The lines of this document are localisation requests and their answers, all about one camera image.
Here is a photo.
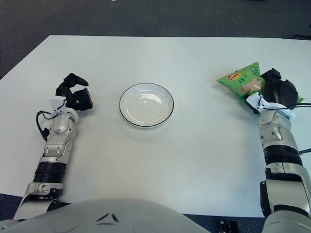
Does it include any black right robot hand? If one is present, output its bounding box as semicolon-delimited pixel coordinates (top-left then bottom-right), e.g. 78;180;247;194
261;68;299;109

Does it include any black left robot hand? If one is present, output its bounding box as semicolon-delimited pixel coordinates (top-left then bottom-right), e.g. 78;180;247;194
55;72;94;112

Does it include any green snack bag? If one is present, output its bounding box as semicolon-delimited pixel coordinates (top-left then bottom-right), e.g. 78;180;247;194
215;62;306;115

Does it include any white plate black rim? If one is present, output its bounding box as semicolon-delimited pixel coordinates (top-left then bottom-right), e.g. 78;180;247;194
119;83;174;127

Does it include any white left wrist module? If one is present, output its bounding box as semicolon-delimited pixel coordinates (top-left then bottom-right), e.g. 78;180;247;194
50;96;68;115

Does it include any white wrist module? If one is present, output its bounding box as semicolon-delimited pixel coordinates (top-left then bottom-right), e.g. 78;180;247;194
50;96;68;115
245;94;267;114

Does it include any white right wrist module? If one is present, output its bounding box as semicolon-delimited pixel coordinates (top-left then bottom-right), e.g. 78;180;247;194
245;94;267;114

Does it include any grey robot torso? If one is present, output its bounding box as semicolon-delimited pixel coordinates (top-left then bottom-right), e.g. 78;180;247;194
0;198;214;233

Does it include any black ribbed floor device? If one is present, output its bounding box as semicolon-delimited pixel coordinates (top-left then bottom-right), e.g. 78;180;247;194
218;219;239;233

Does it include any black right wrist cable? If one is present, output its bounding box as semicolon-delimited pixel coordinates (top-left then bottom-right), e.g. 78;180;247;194
288;102;311;155

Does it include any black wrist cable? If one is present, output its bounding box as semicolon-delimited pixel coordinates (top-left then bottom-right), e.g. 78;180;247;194
35;110;55;141
288;102;311;155

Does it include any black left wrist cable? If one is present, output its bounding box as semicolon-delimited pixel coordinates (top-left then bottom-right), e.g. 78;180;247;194
35;110;55;141

